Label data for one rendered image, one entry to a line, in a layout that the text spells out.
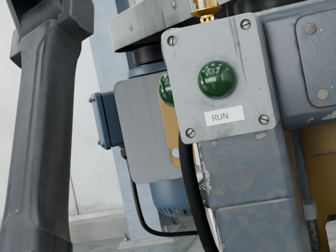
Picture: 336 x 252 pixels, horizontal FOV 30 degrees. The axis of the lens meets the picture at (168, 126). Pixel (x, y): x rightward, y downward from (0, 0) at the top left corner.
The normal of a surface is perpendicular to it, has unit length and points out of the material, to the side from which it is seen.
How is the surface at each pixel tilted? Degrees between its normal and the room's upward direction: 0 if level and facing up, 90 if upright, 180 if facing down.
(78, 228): 90
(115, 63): 90
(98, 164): 90
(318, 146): 90
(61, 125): 76
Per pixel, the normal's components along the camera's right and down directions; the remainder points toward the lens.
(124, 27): -0.89, 0.20
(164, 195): -0.65, 0.19
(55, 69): 0.75, -0.44
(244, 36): -0.24, 0.10
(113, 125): 0.20, 0.01
